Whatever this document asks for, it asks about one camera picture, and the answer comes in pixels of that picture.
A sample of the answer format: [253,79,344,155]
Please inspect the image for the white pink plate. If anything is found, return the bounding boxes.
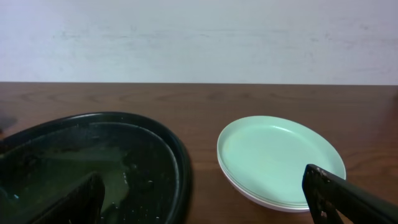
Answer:
[217,158,311,213]

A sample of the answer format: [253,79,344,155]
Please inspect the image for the mint plate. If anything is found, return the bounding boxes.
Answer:
[217,155,310,210]
[217,116,346,213]

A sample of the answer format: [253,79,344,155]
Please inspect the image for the black round tray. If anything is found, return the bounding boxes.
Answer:
[1,112,193,224]

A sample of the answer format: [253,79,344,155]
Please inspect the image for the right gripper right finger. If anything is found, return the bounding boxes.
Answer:
[302,164,397,223]

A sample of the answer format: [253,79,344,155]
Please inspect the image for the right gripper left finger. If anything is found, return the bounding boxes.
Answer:
[28,172,105,224]

